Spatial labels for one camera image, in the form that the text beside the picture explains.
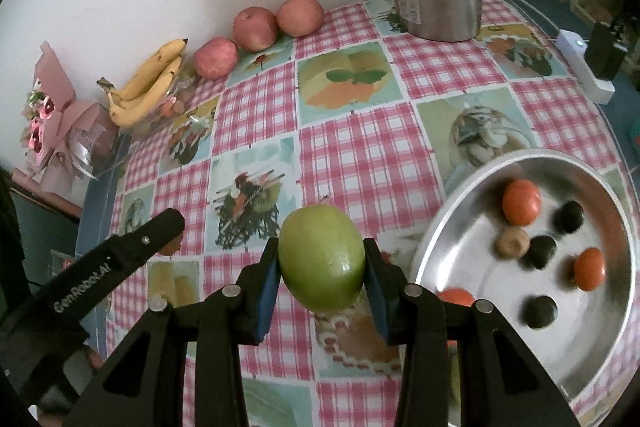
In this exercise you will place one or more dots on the brown kiwi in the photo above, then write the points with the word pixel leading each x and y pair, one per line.
pixel 171 248

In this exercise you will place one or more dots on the person's left hand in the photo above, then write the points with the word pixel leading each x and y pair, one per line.
pixel 95 359

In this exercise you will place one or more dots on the pink flower bouquet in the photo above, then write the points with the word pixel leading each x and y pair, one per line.
pixel 60 122

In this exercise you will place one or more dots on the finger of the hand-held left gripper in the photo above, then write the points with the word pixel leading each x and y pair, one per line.
pixel 155 232

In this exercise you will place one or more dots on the orange tangerine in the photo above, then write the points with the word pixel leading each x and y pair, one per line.
pixel 167 108
pixel 589 268
pixel 521 202
pixel 455 297

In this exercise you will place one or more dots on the red apple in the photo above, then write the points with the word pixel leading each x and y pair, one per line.
pixel 255 28
pixel 300 16
pixel 216 58

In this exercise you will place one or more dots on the black charger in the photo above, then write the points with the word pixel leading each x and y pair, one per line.
pixel 605 52

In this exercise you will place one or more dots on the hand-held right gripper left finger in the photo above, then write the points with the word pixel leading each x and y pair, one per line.
pixel 267 302

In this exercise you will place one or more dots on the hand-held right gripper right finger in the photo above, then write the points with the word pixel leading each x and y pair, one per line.
pixel 377 302

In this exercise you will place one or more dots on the dark purple plum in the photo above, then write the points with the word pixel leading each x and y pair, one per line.
pixel 540 252
pixel 568 217
pixel 540 311

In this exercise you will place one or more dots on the white power strip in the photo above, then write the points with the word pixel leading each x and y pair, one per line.
pixel 595 82

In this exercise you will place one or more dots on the small brown longan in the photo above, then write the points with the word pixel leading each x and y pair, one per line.
pixel 512 241

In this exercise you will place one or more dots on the clear plastic container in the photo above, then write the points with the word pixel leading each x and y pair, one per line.
pixel 177 119

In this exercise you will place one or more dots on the large stainless steel plate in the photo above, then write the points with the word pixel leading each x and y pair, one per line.
pixel 575 347

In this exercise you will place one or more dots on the yellow banana bunch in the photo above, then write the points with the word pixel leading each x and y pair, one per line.
pixel 145 92

